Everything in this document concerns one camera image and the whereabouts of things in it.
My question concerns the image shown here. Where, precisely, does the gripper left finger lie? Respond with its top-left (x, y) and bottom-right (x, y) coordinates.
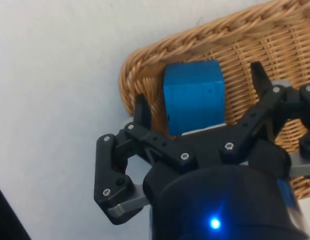
top-left (93, 93), bottom-right (197, 225)

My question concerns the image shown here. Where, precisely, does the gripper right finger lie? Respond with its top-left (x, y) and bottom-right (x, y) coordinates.
top-left (218, 61), bottom-right (310, 166)

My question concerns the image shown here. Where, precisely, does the blue cube block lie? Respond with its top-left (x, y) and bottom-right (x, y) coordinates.
top-left (163, 59), bottom-right (225, 137)

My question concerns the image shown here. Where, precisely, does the wicker basket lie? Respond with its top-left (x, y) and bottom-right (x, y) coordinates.
top-left (119, 0), bottom-right (310, 200)

